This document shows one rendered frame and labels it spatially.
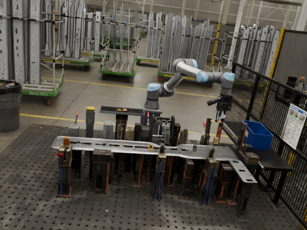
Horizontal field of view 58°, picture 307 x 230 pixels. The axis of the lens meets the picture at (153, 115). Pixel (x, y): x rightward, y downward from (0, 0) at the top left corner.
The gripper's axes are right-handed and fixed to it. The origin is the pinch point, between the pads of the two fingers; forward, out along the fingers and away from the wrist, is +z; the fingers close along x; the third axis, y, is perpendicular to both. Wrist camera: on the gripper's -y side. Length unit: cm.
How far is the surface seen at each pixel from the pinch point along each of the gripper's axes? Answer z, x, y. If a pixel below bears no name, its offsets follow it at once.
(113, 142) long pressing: 27, 3, -74
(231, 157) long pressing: 26.5, -7.3, 15.1
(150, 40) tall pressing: 28, 967, 20
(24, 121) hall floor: 129, 263, -230
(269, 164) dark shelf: 23.3, -19.6, 38.7
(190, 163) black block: 27.8, -19.6, -18.9
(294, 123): -6, -10, 55
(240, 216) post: 55, -39, 17
